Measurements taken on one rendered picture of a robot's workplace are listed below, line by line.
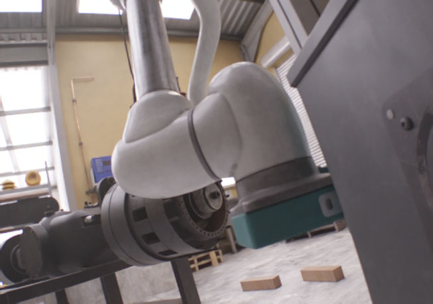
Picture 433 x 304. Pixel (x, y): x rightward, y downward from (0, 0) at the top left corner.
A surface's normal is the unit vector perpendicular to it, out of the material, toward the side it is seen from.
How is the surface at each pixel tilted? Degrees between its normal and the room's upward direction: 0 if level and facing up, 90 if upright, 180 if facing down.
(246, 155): 96
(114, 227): 93
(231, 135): 94
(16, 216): 90
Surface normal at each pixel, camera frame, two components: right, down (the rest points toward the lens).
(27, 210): 0.45, -0.35
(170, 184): 0.00, 0.66
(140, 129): -0.43, -0.33
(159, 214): -0.53, 0.04
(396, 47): -0.96, 0.26
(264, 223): 0.07, -0.27
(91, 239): -0.26, -0.16
